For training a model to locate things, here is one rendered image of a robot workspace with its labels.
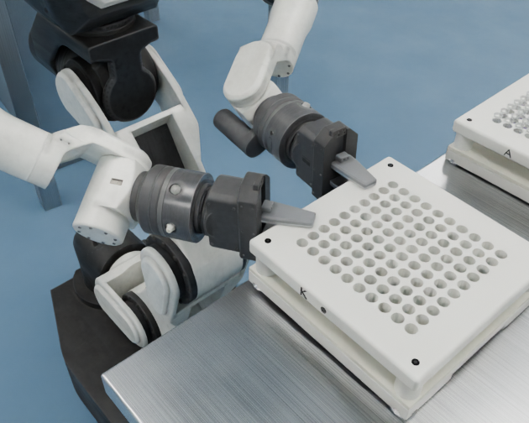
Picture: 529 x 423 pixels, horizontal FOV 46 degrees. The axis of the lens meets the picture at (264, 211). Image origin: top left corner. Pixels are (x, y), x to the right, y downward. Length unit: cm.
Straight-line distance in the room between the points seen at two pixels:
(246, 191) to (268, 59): 29
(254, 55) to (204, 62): 206
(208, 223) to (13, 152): 24
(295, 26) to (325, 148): 28
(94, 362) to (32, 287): 51
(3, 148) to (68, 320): 95
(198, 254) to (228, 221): 37
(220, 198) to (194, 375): 20
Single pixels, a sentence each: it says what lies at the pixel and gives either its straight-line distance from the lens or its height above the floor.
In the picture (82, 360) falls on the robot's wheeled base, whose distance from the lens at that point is 159.
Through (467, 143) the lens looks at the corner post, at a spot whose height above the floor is 89.
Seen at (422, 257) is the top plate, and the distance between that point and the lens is 73.
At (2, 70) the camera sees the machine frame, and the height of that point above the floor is 54.
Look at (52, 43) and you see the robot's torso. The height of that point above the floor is 92.
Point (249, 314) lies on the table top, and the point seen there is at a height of 85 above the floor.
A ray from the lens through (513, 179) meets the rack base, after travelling 95.
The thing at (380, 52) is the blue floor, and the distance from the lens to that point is 314.
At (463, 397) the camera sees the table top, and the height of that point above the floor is 85.
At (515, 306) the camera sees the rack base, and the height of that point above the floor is 87.
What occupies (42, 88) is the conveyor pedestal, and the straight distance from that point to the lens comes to 227.
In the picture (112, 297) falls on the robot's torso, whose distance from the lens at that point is 149.
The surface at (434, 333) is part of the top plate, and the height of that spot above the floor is 92.
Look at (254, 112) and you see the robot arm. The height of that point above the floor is 92.
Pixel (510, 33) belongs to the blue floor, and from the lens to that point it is 349.
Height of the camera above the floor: 143
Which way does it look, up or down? 42 degrees down
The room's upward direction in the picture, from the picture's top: straight up
